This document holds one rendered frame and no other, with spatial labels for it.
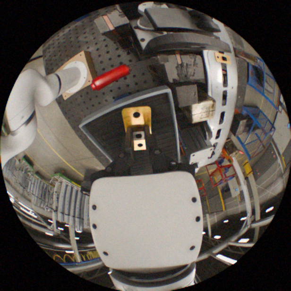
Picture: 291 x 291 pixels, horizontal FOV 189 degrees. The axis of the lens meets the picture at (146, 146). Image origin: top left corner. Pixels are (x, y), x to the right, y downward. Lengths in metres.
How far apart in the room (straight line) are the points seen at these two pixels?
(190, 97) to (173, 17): 0.17
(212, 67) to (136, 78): 0.40
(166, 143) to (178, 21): 0.21
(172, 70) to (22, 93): 0.34
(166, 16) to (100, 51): 0.51
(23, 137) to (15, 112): 0.08
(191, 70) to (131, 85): 0.43
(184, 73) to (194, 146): 0.24
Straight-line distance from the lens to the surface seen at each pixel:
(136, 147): 0.18
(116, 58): 0.59
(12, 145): 0.32
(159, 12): 0.16
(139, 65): 0.17
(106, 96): 0.64
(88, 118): 0.15
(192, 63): 0.23
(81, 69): 0.56
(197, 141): 0.38
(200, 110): 0.28
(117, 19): 0.24
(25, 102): 0.29
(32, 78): 0.29
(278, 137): 8.27
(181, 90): 0.21
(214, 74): 0.37
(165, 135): 0.17
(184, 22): 0.16
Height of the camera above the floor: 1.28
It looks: 41 degrees down
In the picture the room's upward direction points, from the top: 173 degrees clockwise
